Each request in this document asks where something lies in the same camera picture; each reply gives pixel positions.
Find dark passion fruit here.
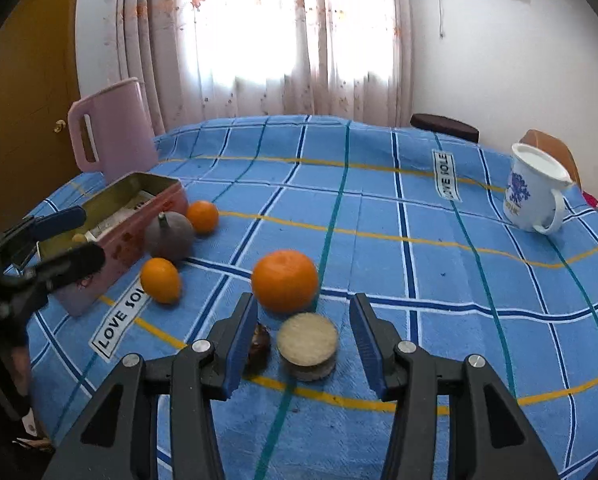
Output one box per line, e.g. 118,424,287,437
244,323,271,375

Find dark round stool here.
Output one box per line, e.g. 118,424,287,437
410,114,480,143

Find dark purple mangosteen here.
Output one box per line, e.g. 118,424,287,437
144,211,195,262

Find blue plaid tablecloth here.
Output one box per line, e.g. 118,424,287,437
28,116,598,479

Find sheer floral curtain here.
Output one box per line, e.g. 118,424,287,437
106,0,412,134

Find small oval orange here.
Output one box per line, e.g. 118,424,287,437
140,258,182,304

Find person's hand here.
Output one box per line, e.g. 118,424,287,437
12,347,52,448

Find large orange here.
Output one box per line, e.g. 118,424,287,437
250,249,319,314

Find orange leather armchair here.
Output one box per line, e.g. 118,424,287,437
520,129,581,185

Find pink metal tin box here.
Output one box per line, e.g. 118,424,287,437
38,172,187,316

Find wooden door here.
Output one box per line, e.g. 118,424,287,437
0,0,79,232

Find brass door knob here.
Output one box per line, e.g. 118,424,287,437
53,119,67,133

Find white enamel mug blue flowers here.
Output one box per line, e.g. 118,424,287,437
503,143,573,235

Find pink red floral cloth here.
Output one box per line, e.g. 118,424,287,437
582,191,598,213

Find pink electric kettle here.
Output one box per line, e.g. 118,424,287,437
67,77,158,183

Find printed paper leaflet in tin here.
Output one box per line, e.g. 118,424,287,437
72,191,154,244

